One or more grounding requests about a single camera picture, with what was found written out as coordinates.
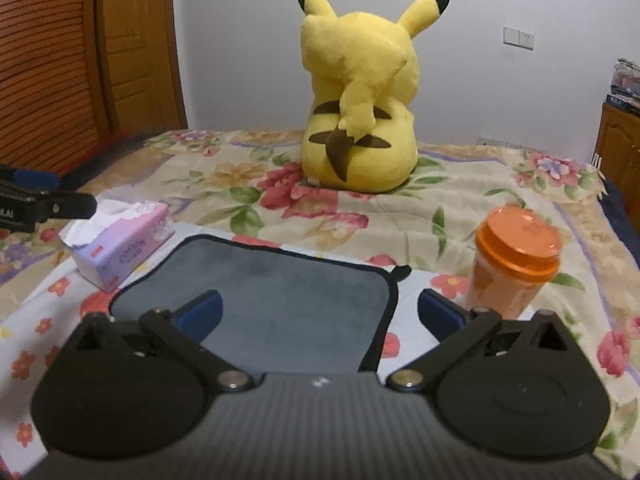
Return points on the grey towel with black trim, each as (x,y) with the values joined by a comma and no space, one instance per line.
(285,290)

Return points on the wooden door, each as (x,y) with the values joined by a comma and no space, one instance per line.
(140,50)

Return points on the wooden louvered wardrobe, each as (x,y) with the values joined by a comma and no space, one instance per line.
(45,60)

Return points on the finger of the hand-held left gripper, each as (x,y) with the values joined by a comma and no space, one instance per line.
(35,178)
(75,205)

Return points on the beige floral blanket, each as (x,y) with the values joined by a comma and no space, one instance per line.
(450,200)

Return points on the dark blue bed sheet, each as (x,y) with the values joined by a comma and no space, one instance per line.
(622,215)

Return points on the orange lidded cup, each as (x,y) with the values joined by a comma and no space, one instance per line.
(515,255)

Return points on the stack of books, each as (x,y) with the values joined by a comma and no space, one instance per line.
(626,82)

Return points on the wooden cabinet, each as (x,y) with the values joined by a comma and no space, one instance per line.
(620,150)

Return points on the white wall switch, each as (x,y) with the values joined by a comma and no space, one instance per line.
(518,38)

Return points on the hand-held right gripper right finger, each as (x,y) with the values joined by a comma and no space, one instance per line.
(436,313)

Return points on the yellow plush toy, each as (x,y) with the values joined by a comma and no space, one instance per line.
(365,110)

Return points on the white floral cloth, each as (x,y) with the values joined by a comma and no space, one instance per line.
(60,287)

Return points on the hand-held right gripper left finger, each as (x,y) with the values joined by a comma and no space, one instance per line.
(202,314)

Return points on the purple tissue pack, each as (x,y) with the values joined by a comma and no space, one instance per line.
(125,245)

